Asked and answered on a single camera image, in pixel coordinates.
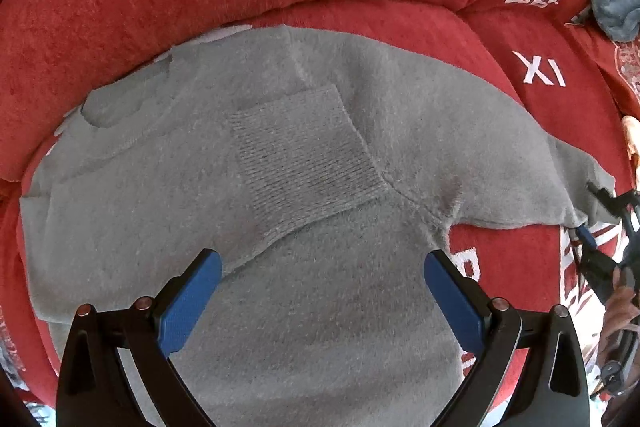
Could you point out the grey fuzzy sweater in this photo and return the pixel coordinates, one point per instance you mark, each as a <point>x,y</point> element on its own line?
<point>310,142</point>

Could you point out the person's right hand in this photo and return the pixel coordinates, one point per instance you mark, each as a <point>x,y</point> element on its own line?
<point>622,312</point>

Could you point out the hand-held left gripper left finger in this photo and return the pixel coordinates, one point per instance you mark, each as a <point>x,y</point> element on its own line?
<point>189,302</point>

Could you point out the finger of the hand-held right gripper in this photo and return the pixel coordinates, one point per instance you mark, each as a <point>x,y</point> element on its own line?
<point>607,203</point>
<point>587,239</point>

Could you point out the blue-grey crumpled cloth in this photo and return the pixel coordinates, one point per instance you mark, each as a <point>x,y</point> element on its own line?
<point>616,7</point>

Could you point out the red patterned cloth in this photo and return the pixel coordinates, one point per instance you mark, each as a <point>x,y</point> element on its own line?
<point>622,67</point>

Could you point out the peach-coloured object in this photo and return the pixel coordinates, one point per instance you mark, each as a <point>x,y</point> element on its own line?
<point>632,137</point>

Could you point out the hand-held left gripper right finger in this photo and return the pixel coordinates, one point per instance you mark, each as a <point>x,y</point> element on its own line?
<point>457,302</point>

